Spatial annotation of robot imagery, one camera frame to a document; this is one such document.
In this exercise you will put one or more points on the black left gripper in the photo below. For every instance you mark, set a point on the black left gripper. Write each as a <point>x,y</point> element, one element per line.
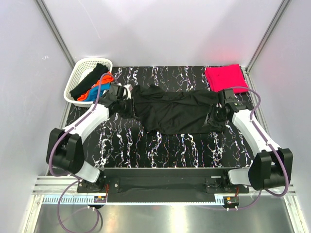
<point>131,113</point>

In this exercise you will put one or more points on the blue t shirt in basket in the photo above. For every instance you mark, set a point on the blue t shirt in basket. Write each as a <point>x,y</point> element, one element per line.
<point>93,92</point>

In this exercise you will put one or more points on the orange t shirt in basket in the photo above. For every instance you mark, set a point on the orange t shirt in basket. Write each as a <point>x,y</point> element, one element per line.
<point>107,78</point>

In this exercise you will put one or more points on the aluminium frame rail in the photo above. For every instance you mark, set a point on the aluminium frame rail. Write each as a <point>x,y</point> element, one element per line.
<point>213,185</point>

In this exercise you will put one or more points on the aluminium corner post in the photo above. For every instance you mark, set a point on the aluminium corner post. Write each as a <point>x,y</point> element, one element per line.
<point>268,33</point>
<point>55,31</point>

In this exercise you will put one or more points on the folded pink t shirt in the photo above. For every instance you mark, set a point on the folded pink t shirt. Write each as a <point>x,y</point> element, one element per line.
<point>225,77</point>

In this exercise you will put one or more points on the left aluminium corner post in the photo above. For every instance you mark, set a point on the left aluminium corner post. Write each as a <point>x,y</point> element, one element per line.
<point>55,31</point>

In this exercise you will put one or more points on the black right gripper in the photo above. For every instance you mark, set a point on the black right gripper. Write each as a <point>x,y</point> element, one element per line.
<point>210,119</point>

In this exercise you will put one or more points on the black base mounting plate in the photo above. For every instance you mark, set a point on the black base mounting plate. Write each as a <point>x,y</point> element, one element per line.
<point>165,197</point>

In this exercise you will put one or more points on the black t shirt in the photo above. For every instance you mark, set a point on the black t shirt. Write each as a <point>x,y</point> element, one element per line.
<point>90,79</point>
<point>176,112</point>

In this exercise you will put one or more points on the right aluminium corner post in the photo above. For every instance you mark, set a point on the right aluminium corner post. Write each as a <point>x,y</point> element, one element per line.
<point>268,33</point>

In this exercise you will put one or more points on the black t shirt in basket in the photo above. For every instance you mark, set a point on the black t shirt in basket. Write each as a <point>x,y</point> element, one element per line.
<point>90,79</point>

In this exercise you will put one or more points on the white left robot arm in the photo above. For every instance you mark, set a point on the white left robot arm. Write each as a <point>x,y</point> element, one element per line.
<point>65,147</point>

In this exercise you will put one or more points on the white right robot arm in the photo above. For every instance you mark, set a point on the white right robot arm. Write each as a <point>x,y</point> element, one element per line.
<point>272,165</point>

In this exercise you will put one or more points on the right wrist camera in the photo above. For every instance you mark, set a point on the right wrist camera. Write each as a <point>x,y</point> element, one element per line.
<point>227,98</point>

